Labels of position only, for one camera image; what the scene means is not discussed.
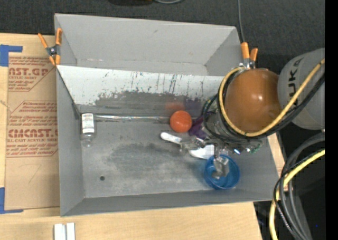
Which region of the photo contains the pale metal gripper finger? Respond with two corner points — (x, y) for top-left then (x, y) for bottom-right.
(212, 160), (223, 180)
(220, 157), (230, 176)

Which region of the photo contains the blue plastic cup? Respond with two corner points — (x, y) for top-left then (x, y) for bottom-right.
(203, 153), (241, 190)

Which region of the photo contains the purple soft thing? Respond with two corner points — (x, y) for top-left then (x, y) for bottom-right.
(188, 117), (206, 140)

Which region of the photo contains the orange ball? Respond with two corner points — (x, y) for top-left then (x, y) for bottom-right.
(169, 110), (193, 133)

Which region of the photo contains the white long plastic thing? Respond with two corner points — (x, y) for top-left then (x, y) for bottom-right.
(160, 131), (215, 160)

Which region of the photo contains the grey metal bin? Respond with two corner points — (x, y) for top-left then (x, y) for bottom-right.
(54, 13), (280, 217)

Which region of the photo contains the clear plastic bottle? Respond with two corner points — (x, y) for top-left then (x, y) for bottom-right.
(80, 112), (97, 148)

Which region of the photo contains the brown cardboard board red print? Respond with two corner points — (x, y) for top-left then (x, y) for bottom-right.
(0, 32), (61, 212)

